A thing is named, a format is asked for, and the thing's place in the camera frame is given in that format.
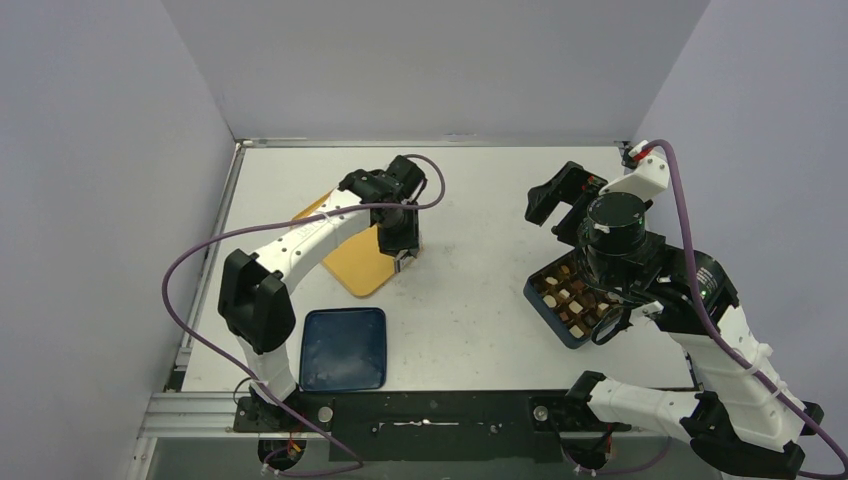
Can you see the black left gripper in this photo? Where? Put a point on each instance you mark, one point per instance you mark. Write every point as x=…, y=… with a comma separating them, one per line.
x=406, y=241

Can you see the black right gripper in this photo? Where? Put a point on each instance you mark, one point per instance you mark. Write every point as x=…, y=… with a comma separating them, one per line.
x=577, y=203

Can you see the yellow tray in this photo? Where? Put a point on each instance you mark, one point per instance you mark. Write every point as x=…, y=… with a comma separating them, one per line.
x=344, y=243

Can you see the aluminium frame rail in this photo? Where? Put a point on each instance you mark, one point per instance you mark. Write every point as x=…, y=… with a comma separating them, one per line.
x=195, y=415

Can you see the blue chocolate box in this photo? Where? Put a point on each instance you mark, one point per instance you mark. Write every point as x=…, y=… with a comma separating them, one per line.
x=600, y=316

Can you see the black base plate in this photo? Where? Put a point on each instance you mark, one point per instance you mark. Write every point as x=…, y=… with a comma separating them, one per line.
x=453, y=425

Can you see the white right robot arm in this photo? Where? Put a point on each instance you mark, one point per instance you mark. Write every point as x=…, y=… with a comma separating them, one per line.
x=744, y=421

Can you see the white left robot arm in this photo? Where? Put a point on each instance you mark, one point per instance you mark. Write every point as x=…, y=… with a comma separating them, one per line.
x=256, y=288

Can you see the white chocolate in box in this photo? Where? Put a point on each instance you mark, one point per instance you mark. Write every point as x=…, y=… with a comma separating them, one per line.
x=550, y=301
x=576, y=332

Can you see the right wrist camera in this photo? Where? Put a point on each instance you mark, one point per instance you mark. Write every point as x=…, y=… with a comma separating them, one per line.
x=649, y=173

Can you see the blue box lid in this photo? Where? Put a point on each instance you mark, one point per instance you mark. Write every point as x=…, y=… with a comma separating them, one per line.
x=343, y=350

